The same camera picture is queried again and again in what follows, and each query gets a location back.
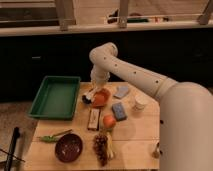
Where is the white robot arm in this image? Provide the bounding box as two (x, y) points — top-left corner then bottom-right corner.
(89, 42), (213, 171)

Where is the dark red bowl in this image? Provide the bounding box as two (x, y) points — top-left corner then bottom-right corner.
(55, 133), (83, 163)

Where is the orange plate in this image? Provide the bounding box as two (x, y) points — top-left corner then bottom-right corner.
(92, 88), (110, 107)

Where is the brown rectangular box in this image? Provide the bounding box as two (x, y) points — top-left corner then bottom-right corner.
(87, 108), (100, 131)

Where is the light blue cloth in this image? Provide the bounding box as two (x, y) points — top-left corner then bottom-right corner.
(114, 86), (129, 99)

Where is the orange fruit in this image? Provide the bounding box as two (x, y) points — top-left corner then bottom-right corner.
(103, 115), (116, 129)

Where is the blue sponge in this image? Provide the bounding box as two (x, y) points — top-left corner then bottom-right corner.
(112, 103), (127, 121)

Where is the green plastic tray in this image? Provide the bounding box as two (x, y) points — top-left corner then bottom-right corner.
(29, 76), (81, 120)

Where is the white paper cup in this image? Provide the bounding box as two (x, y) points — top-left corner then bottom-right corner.
(134, 95), (148, 110)

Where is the dark grape bunch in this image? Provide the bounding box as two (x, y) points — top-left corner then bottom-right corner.
(93, 134), (108, 166)

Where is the white railing beam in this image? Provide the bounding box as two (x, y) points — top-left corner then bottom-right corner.
(0, 20), (213, 37)

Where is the black tripod stand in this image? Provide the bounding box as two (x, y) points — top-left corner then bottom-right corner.
(0, 127), (23, 171)

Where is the green handled brush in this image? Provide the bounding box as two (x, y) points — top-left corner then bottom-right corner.
(38, 129), (72, 143)

